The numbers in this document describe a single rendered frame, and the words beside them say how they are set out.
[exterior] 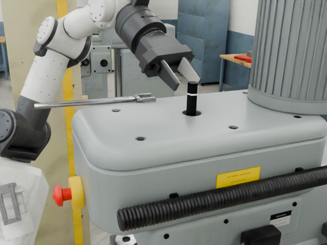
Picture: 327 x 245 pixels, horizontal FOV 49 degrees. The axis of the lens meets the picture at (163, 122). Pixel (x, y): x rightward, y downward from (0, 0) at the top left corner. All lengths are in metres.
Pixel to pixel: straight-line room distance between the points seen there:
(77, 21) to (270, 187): 0.60
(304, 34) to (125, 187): 0.42
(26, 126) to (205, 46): 7.13
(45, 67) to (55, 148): 1.56
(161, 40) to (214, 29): 7.31
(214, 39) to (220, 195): 7.54
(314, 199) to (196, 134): 0.34
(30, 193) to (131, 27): 0.52
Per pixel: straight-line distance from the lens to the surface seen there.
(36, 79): 1.03
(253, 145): 0.64
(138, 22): 0.75
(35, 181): 1.02
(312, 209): 0.86
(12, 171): 1.02
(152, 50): 0.69
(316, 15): 0.72
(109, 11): 0.80
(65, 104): 0.74
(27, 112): 1.03
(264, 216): 0.76
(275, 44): 0.74
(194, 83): 0.68
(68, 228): 2.88
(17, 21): 2.32
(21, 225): 0.90
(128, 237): 1.58
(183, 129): 0.62
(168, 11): 10.48
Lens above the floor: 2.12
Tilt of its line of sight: 21 degrees down
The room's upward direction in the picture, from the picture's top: 1 degrees clockwise
